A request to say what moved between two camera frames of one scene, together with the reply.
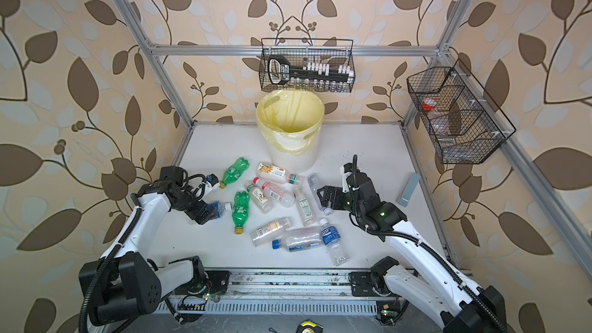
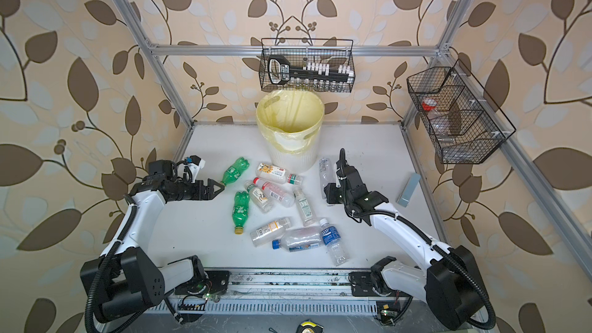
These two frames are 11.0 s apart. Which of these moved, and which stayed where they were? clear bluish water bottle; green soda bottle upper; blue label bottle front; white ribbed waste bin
Moved: clear bluish water bottle
Stayed: green soda bottle upper; white ribbed waste bin; blue label bottle front
